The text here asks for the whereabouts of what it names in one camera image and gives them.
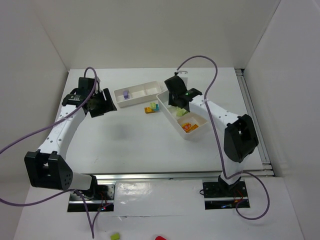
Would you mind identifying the green lego outside workspace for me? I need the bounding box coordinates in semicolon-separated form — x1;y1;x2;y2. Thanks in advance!
110;232;121;240

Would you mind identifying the right white divided tray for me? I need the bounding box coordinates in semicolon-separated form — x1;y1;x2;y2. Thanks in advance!
156;90;210;141

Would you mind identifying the red object at edge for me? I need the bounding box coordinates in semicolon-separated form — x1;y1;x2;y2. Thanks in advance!
154;235;167;240

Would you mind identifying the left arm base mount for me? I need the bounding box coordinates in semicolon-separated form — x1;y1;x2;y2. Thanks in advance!
67;183;116;213

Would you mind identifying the aluminium side rail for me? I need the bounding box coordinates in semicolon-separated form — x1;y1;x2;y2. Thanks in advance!
234;68;276;177

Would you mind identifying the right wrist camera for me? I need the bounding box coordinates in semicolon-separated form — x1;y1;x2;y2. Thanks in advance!
174;70;189;85

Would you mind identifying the round orange patterned lego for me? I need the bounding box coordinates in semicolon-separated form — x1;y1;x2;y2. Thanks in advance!
181;122;193;133

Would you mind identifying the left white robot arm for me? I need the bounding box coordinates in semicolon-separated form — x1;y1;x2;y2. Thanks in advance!
24;77;117;198

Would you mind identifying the white divided tray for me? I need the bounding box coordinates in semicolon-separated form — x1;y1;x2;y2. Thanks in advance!
156;90;210;141
113;81;162;108

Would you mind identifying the left white divided tray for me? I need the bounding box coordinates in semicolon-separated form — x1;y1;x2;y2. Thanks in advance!
113;81;162;108

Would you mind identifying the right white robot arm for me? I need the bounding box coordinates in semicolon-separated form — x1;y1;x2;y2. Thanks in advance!
164;75;259;189

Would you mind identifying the aluminium front rail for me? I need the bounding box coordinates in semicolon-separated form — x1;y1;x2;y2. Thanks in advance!
92;171;221;181

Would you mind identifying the purple lego brick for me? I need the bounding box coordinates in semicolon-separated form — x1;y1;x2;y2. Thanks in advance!
123;90;130;100

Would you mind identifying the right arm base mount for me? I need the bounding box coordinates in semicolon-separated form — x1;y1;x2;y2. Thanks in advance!
199;181;250;210

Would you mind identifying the light green lego brick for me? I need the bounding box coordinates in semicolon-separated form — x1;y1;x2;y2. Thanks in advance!
150;102;157;110

